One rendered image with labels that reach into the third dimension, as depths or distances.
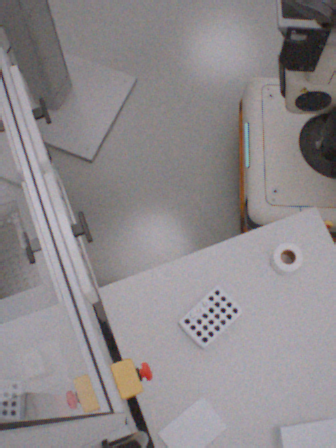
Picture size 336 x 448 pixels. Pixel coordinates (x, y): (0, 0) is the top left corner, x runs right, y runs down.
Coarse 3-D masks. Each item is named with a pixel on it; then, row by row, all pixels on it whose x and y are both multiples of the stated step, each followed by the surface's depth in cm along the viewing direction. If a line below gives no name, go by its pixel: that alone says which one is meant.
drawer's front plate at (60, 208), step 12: (48, 180) 112; (60, 192) 122; (60, 204) 110; (60, 216) 110; (72, 240) 108; (72, 252) 107; (84, 264) 111; (84, 276) 105; (84, 288) 104; (96, 300) 112
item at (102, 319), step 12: (60, 180) 198; (72, 216) 199; (84, 252) 194; (96, 288) 189; (96, 312) 125; (108, 324) 177; (108, 336) 147; (108, 348) 135; (120, 360) 167; (132, 396) 158; (132, 408) 139; (144, 420) 174
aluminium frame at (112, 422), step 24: (0, 48) 117; (24, 120) 111; (24, 144) 108; (48, 192) 106; (48, 216) 103; (72, 264) 101; (72, 288) 98; (96, 336) 95; (96, 360) 93; (120, 408) 91; (0, 432) 24; (24, 432) 28; (48, 432) 33; (72, 432) 40; (96, 432) 56; (120, 432) 74
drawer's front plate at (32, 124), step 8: (16, 72) 122; (16, 80) 121; (16, 88) 121; (24, 88) 121; (24, 96) 120; (24, 104) 119; (24, 112) 118; (32, 120) 118; (32, 128) 117; (32, 136) 116; (40, 136) 121; (40, 144) 115; (40, 152) 115; (40, 160) 114; (48, 160) 119; (48, 168) 117
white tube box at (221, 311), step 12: (216, 288) 118; (204, 300) 117; (216, 300) 117; (228, 300) 117; (204, 312) 116; (216, 312) 116; (228, 312) 116; (240, 312) 116; (180, 324) 116; (192, 324) 115; (204, 324) 115; (216, 324) 115; (228, 324) 115; (192, 336) 114; (204, 336) 114; (216, 336) 114; (204, 348) 114
